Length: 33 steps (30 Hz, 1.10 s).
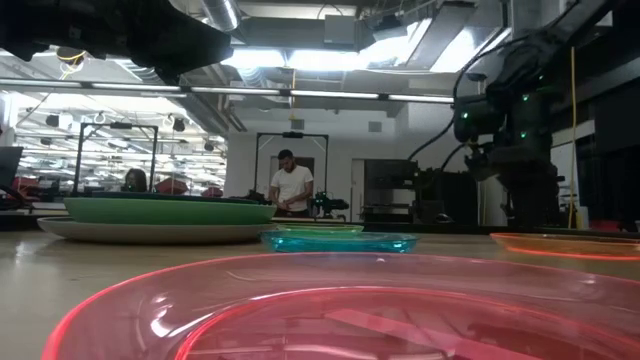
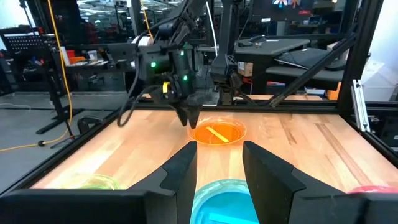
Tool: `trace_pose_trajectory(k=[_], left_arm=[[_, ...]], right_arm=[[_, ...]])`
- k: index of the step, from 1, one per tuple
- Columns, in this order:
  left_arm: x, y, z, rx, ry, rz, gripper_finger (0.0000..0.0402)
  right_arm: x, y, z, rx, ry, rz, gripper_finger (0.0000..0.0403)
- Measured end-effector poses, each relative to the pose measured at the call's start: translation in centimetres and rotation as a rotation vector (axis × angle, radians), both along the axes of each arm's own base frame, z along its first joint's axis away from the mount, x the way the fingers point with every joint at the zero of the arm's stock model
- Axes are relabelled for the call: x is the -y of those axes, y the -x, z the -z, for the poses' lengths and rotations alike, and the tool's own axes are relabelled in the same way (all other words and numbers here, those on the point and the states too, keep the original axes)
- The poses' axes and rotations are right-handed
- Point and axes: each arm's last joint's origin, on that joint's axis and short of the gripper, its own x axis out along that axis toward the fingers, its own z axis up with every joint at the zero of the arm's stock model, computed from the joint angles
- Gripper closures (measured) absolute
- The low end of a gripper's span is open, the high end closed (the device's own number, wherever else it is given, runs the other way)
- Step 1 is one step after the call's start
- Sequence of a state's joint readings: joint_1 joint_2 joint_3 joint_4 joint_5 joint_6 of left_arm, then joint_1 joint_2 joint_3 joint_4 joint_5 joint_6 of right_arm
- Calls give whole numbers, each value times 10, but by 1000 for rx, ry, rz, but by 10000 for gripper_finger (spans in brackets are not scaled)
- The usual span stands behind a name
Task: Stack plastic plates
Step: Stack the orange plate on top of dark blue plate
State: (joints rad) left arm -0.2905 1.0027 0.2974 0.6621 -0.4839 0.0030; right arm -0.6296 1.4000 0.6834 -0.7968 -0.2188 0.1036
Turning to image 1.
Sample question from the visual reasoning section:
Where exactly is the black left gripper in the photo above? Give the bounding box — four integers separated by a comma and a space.
114, 0, 234, 85

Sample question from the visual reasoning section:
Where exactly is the large opaque green plate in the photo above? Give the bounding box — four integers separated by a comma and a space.
63, 196, 278, 226

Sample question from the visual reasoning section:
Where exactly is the green translucent plastic plate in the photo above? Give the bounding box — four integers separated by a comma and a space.
276, 222, 365, 237

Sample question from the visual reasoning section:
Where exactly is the blue translucent plastic plate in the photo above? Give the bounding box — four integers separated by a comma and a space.
259, 230, 420, 255

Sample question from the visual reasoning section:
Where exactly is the orange translucent plastic plate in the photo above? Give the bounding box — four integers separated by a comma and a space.
489, 231, 640, 263

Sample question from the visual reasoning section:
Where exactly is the long ceiling light bar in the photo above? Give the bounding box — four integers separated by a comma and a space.
0, 78, 455, 105

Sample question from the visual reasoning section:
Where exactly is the seated person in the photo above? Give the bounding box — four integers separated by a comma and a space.
121, 167, 150, 194

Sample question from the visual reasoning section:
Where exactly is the grey ceiling box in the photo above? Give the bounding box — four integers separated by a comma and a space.
323, 14, 361, 50

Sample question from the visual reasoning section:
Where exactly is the standing person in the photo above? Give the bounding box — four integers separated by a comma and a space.
268, 148, 315, 219

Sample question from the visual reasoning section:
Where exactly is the large grey plate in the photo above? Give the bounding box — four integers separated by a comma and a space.
36, 215, 279, 246

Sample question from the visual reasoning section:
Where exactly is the dark monitor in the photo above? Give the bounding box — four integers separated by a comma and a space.
0, 145, 25, 190

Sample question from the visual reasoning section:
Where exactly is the black shelf cabinet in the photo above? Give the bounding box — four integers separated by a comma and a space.
361, 158, 420, 224

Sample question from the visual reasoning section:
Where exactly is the pink translucent plastic plate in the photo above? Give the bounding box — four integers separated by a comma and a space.
41, 252, 640, 360

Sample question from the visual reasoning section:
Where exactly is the red box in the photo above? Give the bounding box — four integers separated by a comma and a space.
589, 218, 622, 232

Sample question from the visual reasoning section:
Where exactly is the silver ventilation duct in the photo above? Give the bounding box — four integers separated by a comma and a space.
197, 0, 242, 33

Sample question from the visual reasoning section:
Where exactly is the black gantry frame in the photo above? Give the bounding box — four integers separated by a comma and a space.
253, 131, 330, 207
72, 121, 160, 197

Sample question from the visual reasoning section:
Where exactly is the black cable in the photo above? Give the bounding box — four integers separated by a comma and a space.
407, 113, 457, 162

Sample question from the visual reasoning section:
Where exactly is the black table edge frame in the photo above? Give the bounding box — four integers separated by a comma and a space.
0, 209, 640, 239

